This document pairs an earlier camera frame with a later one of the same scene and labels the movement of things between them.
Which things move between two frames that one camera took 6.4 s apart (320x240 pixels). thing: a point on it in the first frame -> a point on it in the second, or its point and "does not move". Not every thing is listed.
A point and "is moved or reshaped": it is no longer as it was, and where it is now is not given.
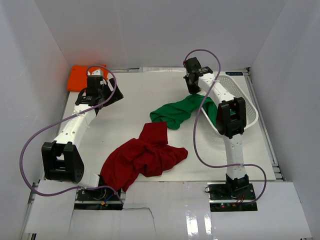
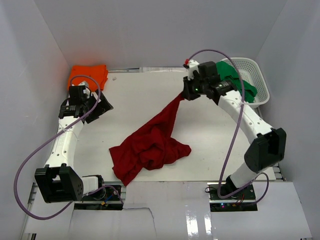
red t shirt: [149, 153] is moved or reshaped
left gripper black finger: [118, 95] -> [100, 109]
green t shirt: [173, 114] -> [225, 70]
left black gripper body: [103, 94] -> [86, 101]
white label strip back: [162, 69] does not move
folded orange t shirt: [78, 77] does not move
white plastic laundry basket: [237, 86] -> [252, 73]
